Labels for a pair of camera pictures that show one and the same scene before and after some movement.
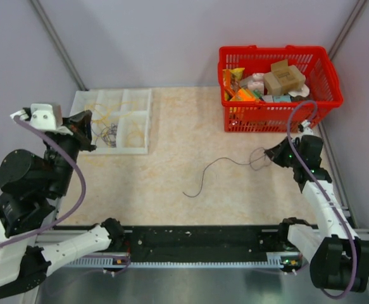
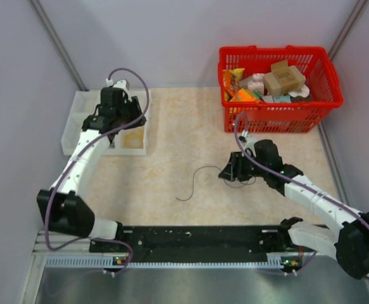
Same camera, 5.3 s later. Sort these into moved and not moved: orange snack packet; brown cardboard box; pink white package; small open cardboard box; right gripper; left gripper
Moved: left gripper; right gripper
Not moved: orange snack packet; small open cardboard box; brown cardboard box; pink white package
